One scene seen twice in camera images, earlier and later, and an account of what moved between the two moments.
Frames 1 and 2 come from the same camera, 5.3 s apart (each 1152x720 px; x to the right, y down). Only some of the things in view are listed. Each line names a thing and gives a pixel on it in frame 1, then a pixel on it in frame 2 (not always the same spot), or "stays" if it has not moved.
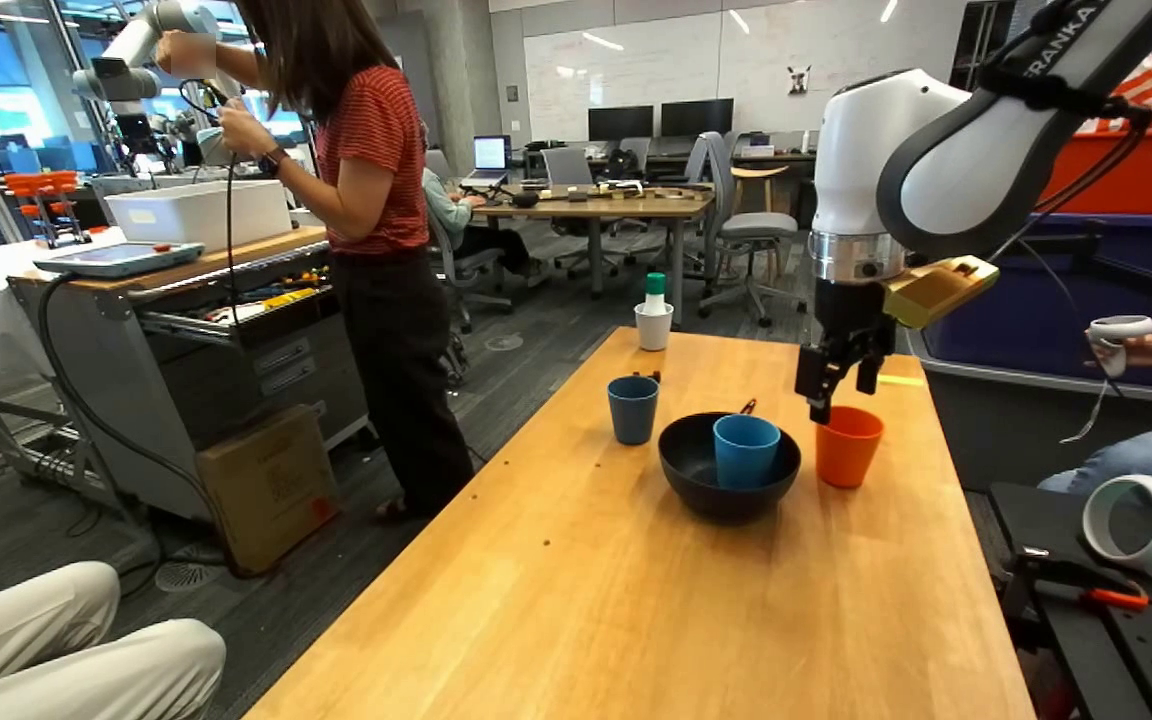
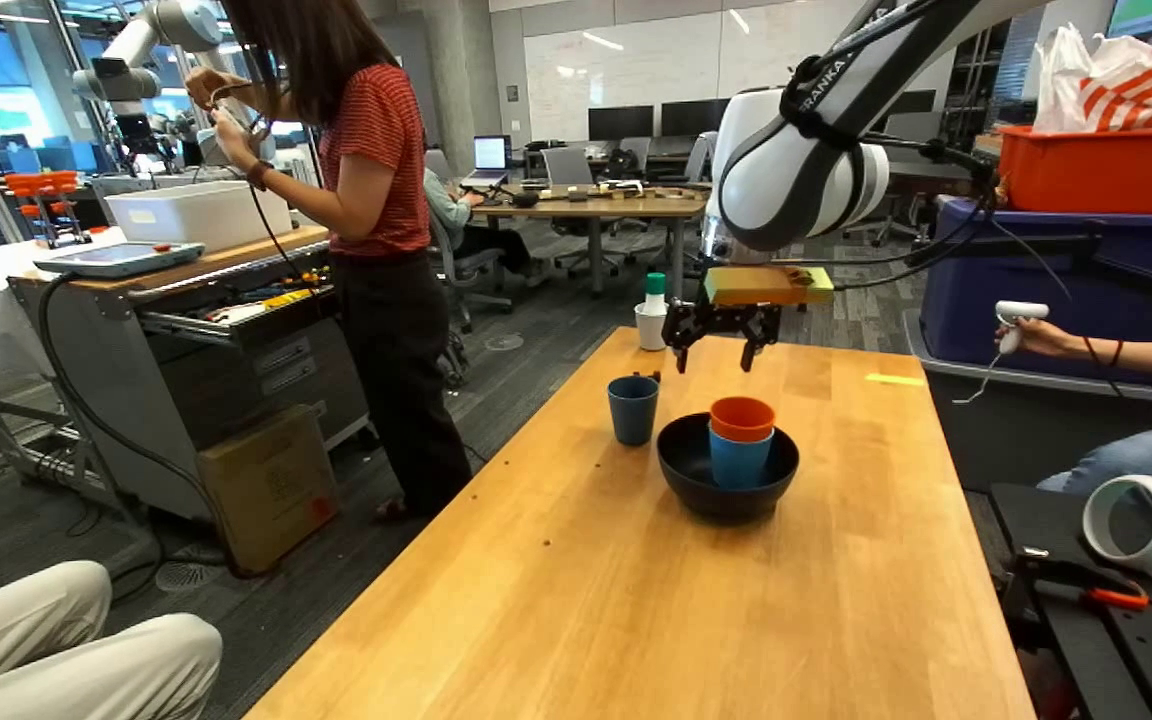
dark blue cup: x=634 y=405 stays
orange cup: x=847 y=444 -> x=740 y=416
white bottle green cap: x=655 y=312 stays
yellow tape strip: x=911 y=381 stays
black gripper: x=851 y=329 -> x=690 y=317
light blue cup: x=746 y=448 stays
